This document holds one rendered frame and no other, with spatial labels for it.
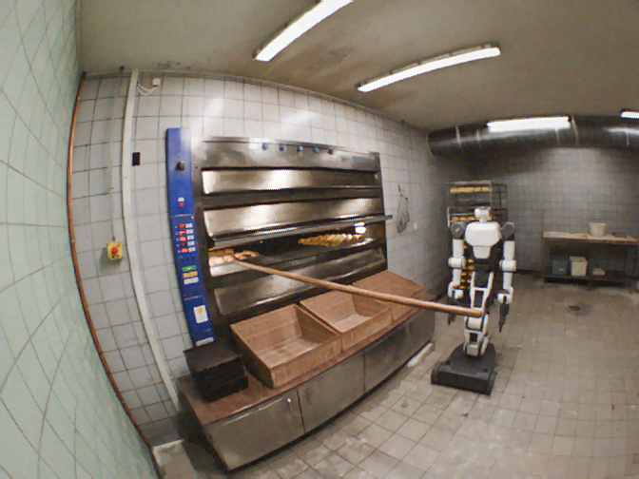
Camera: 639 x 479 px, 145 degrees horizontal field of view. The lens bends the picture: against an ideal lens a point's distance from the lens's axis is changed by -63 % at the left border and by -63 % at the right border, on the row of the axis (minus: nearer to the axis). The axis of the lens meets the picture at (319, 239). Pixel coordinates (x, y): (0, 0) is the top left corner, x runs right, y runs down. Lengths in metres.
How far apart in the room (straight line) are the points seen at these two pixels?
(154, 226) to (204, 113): 0.80
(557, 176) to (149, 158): 6.00
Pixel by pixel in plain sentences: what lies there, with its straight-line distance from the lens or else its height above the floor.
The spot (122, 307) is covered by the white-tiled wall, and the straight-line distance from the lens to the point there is 1.71.
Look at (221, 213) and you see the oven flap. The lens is 1.78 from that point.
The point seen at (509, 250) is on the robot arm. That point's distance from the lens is 2.14.
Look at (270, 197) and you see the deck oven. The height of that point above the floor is 1.66.
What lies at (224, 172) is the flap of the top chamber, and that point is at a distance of 1.83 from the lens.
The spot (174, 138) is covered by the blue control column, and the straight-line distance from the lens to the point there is 1.73.
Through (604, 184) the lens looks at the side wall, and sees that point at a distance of 6.01.
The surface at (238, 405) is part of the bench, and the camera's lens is 1.54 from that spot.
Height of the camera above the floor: 1.56
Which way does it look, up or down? 7 degrees down
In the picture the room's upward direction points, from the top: 5 degrees counter-clockwise
